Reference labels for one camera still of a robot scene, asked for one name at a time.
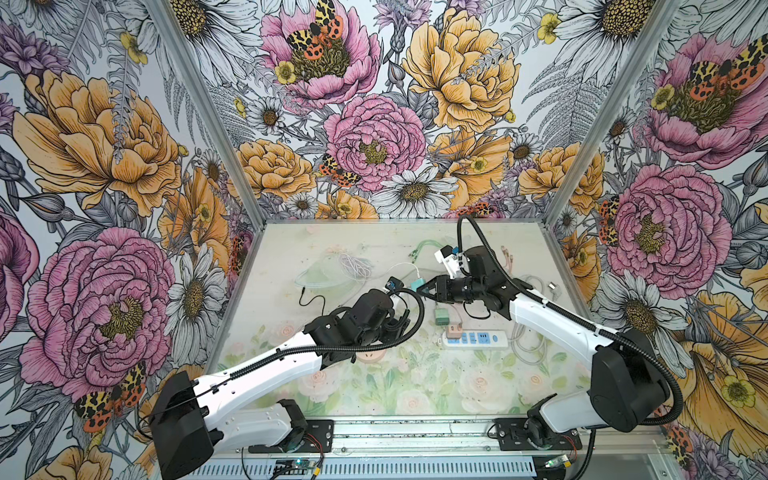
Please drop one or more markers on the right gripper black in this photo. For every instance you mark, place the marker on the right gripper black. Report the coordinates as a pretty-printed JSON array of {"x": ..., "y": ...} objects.
[{"x": 442, "y": 292}]

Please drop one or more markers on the pink charger plug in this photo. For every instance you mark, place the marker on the pink charger plug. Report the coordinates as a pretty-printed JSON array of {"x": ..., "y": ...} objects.
[{"x": 454, "y": 332}]

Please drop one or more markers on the white blue power strip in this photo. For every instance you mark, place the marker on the white blue power strip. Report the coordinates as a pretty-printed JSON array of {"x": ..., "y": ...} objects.
[{"x": 475, "y": 340}]

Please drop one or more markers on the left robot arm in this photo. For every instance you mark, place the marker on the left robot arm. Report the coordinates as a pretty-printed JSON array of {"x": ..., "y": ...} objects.
[{"x": 195, "y": 418}]

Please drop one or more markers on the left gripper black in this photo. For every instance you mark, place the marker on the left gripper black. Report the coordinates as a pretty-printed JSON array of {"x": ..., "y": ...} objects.
[{"x": 396, "y": 327}]

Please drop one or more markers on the teal charger with white cable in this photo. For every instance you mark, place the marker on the teal charger with white cable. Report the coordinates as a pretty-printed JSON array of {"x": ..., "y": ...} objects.
[{"x": 416, "y": 284}]

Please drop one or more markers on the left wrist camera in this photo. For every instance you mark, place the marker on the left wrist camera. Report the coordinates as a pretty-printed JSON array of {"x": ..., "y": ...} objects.
[{"x": 372, "y": 310}]

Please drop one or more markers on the green charger plug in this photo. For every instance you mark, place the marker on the green charger plug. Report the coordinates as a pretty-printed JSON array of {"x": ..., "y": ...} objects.
[{"x": 441, "y": 317}]

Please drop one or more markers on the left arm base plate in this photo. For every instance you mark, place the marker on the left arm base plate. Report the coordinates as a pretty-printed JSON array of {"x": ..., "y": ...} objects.
[{"x": 316, "y": 437}]

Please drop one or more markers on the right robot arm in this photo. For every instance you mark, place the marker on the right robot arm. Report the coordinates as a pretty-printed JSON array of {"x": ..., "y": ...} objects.
[{"x": 629, "y": 385}]

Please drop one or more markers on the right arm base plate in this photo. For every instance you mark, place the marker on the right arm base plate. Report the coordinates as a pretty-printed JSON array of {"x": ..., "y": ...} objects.
[{"x": 527, "y": 434}]

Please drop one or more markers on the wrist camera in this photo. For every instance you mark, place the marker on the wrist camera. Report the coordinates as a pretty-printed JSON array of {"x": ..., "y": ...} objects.
[
  {"x": 372, "y": 310},
  {"x": 449, "y": 258}
]

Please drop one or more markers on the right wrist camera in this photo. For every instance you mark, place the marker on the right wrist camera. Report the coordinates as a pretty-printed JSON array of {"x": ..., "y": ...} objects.
[{"x": 449, "y": 258}]

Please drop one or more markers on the round pink power socket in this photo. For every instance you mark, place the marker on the round pink power socket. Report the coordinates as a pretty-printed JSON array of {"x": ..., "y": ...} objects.
[{"x": 371, "y": 357}]

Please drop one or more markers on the aluminium front rail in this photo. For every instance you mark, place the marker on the aluminium front rail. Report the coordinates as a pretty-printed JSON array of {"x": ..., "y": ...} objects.
[{"x": 407, "y": 436}]

